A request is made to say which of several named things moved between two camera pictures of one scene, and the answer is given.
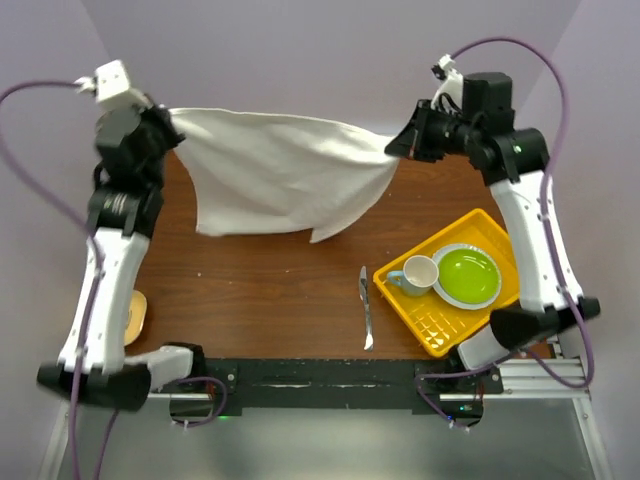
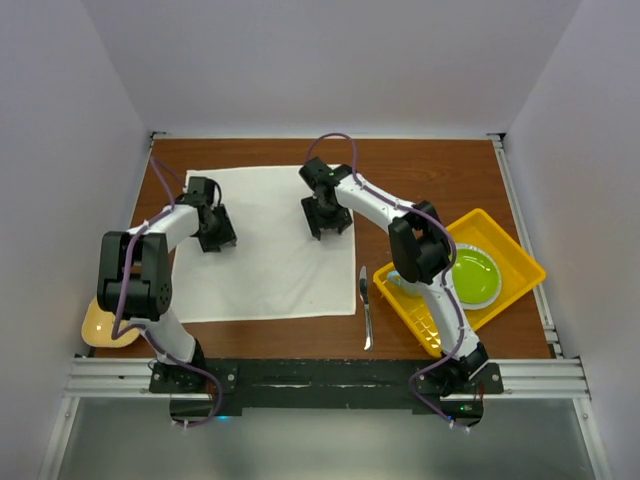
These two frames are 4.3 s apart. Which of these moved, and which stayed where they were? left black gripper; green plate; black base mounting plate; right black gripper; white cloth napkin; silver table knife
Moved: right black gripper; left black gripper; white cloth napkin
Stayed: green plate; silver table knife; black base mounting plate
